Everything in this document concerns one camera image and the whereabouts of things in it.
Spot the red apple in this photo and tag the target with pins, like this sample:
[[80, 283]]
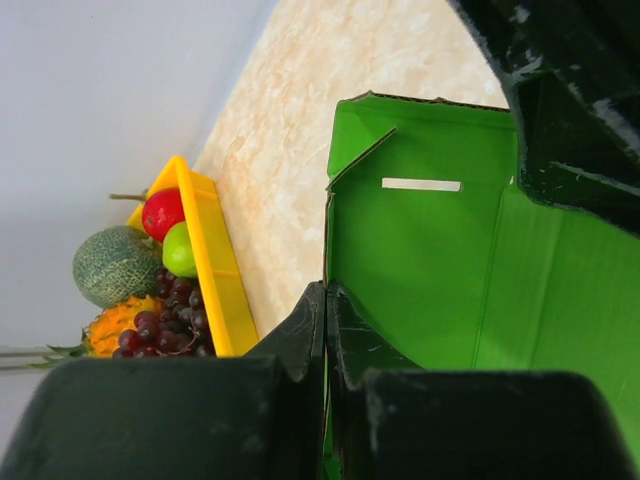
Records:
[[161, 211]]

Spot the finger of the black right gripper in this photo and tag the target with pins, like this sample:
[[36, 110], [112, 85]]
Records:
[[569, 71]]

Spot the pineapple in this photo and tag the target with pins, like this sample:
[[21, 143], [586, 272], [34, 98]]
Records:
[[100, 338]]

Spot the green paper box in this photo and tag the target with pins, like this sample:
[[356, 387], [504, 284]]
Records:
[[447, 259]]

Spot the green melon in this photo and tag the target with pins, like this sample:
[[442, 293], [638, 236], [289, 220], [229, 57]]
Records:
[[115, 264]]

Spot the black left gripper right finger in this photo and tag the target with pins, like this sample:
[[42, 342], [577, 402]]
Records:
[[392, 419]]

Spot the green apple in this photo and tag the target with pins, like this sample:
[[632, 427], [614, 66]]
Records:
[[177, 252]]

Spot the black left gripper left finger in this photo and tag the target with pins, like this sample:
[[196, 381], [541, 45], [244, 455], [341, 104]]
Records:
[[258, 416]]

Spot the purple grape bunch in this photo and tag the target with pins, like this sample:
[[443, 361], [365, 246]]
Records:
[[176, 326]]

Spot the yellow plastic tray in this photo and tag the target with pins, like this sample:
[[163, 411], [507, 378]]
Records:
[[225, 301]]

